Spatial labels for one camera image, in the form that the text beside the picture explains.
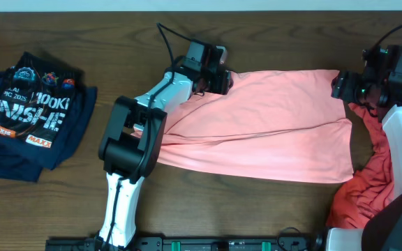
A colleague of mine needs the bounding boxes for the navy blue folded t-shirt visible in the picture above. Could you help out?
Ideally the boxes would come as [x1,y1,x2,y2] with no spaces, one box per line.
[0,72,97,182]

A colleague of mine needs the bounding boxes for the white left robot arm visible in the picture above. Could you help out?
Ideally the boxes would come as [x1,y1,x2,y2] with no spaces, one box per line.
[96,42,233,250]

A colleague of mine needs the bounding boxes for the black printed folded t-shirt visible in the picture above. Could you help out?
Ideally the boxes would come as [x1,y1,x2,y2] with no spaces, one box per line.
[0,52,82,149]

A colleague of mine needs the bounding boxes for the red crumpled t-shirt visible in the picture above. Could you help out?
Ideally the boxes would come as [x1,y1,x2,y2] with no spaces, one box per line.
[326,104,394,229]

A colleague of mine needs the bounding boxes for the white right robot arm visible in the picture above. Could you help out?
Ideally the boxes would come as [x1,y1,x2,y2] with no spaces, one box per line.
[322,71,402,250]

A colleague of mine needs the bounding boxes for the pink t-shirt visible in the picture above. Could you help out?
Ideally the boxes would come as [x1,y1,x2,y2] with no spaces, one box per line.
[133,68,355,185]

